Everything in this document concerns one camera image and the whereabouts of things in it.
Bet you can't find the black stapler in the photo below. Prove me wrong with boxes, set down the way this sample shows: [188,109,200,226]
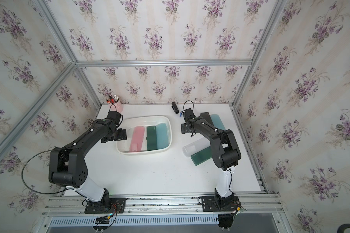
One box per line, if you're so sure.
[171,102,179,114]

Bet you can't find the pink pen holder cup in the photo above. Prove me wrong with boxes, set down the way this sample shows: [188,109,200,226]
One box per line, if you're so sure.
[110,101,123,113]

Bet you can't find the dark green pencil case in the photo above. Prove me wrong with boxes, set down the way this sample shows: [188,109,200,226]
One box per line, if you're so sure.
[146,126,158,151]
[191,146,213,166]

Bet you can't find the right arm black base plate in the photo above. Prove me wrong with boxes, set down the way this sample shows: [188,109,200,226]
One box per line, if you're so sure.
[198,194,241,213]

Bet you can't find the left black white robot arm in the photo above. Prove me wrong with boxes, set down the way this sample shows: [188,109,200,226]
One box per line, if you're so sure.
[48,111,127,207]

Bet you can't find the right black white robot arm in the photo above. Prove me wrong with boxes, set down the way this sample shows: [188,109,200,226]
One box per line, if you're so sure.
[181,108,241,208]

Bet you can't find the dark green pencil case front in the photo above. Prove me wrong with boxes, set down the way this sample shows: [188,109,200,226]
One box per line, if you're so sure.
[191,146,213,166]

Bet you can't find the clear pencil case front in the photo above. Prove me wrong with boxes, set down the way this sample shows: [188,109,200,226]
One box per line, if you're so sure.
[182,138,210,157]

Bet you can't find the aluminium front rail frame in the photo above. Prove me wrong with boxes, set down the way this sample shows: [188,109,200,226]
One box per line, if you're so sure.
[33,193,293,233]

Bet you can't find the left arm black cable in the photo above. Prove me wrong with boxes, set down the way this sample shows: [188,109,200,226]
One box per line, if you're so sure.
[21,150,68,195]

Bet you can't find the pink pencil case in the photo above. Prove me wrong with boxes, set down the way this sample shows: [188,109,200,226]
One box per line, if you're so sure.
[129,126,145,152]

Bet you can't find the pens in cup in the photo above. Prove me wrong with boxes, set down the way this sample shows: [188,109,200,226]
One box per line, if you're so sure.
[106,95,119,104]

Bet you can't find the white plastic storage box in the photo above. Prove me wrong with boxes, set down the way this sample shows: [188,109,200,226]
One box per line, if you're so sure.
[117,116,172,155]

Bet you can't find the black pencil case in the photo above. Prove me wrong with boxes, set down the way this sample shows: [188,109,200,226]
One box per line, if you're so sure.
[200,112,214,125]

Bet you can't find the light teal pencil case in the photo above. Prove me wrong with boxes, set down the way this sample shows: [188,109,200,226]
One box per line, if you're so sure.
[210,114,226,130]
[156,123,169,150]

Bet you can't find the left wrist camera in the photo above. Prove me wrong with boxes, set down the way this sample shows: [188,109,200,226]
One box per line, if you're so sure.
[106,111,123,125]

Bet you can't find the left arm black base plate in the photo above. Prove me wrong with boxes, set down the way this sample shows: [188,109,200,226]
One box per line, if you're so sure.
[84,198,127,214]

